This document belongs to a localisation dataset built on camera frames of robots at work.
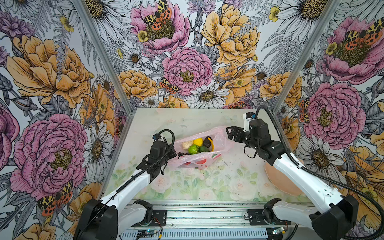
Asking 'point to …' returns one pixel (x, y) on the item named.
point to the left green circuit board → (146, 233)
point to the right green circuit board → (278, 231)
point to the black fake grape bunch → (180, 154)
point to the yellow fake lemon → (198, 141)
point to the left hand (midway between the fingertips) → (174, 150)
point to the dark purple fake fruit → (206, 142)
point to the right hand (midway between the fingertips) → (232, 134)
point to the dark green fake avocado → (202, 148)
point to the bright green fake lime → (193, 149)
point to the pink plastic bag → (223, 143)
